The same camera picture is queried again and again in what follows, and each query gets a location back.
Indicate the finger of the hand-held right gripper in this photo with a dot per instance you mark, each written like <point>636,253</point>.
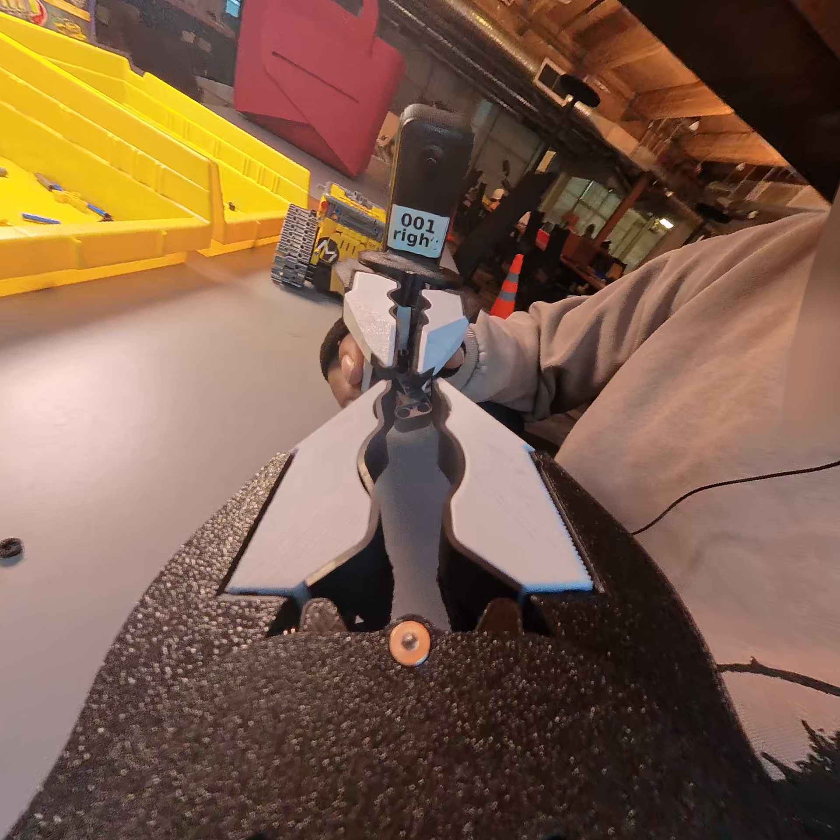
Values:
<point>371,321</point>
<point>446,331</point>

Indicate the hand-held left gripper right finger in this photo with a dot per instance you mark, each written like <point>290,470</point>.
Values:
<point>518,518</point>

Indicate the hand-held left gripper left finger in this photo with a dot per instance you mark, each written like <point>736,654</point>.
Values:
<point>308,512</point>

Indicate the dark grey holed beam piece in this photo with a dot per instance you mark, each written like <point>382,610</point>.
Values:
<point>413,410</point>

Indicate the yellow toy robot vehicle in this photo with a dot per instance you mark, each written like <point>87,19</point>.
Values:
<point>344,200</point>

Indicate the person's right forearm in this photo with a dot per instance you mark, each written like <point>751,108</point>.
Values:
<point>623,328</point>

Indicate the grey desk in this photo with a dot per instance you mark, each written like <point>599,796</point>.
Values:
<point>164,426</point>

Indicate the person's right hand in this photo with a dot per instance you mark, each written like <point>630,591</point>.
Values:
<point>348,374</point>

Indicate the orange traffic cone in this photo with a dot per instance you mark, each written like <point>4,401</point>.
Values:
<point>508,289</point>

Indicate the red tote bag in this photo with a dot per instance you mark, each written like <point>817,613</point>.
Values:
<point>315,79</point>

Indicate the person's beige hoodie torso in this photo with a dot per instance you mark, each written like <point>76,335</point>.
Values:
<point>722,459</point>

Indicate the cluster of blue grey pieces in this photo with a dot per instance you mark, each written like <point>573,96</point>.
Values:
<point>72,197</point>

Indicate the toy robot kit box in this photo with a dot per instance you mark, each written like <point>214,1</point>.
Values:
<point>46,16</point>

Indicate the silver ceiling duct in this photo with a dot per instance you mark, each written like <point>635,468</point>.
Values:
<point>499,39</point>

